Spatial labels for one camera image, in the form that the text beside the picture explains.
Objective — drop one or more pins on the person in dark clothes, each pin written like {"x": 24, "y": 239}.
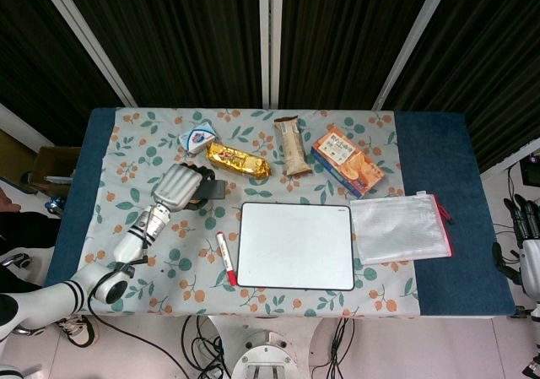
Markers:
{"x": 21, "y": 235}

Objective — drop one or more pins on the small black-framed whiteboard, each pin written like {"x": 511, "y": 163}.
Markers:
{"x": 295, "y": 248}

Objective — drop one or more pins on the white slanted frame post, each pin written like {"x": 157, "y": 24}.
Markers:
{"x": 413, "y": 37}
{"x": 84, "y": 37}

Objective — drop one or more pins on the grey whiteboard eraser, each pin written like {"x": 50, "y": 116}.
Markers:
{"x": 215, "y": 190}

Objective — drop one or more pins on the blue table cover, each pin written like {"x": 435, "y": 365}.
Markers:
{"x": 443, "y": 185}

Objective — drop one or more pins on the gold foil biscuit packet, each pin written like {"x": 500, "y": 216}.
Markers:
{"x": 236, "y": 161}

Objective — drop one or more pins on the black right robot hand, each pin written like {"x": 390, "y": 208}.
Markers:
{"x": 529, "y": 265}

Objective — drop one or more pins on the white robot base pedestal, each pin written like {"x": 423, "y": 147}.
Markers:
{"x": 263, "y": 353}

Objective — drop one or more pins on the floral print tablecloth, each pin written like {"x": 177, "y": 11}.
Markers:
{"x": 295, "y": 185}

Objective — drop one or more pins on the white and black sneaker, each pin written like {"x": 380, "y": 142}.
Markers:
{"x": 78, "y": 331}

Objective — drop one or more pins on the clear mesh zipper pouch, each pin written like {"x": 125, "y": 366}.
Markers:
{"x": 396, "y": 227}

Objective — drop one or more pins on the brown cardboard box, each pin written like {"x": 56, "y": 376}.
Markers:
{"x": 55, "y": 164}

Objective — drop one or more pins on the red and white marker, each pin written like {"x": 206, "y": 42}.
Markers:
{"x": 225, "y": 256}

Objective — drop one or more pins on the orange and blue cookie box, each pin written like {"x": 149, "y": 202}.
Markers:
{"x": 346, "y": 159}

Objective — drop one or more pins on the black pleated curtain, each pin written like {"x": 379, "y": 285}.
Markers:
{"x": 190, "y": 37}

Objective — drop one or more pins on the white vertical frame post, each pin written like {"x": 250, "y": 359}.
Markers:
{"x": 264, "y": 37}
{"x": 277, "y": 37}

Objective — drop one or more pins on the white and blue soap box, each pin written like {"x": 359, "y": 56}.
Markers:
{"x": 196, "y": 138}

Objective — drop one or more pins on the dark electronic device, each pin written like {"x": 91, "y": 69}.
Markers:
{"x": 530, "y": 171}

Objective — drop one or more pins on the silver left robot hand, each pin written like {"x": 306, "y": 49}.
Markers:
{"x": 177, "y": 187}

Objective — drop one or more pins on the brown snack bar wrapper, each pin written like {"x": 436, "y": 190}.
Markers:
{"x": 293, "y": 151}

